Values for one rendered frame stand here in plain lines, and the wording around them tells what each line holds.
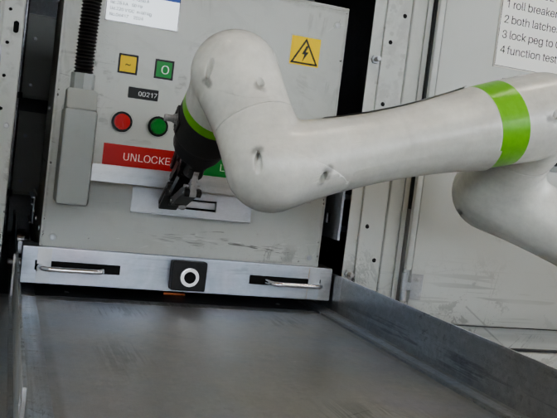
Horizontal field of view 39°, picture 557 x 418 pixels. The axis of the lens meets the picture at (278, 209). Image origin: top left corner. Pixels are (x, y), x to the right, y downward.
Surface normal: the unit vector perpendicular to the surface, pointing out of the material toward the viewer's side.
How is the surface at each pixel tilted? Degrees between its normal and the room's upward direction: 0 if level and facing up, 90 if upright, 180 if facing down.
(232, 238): 90
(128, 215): 90
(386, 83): 90
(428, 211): 90
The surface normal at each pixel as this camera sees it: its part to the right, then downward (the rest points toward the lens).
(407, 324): -0.94, -0.10
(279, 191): 0.22, 0.58
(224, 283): 0.33, 0.09
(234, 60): 0.02, -0.22
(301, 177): 0.57, 0.29
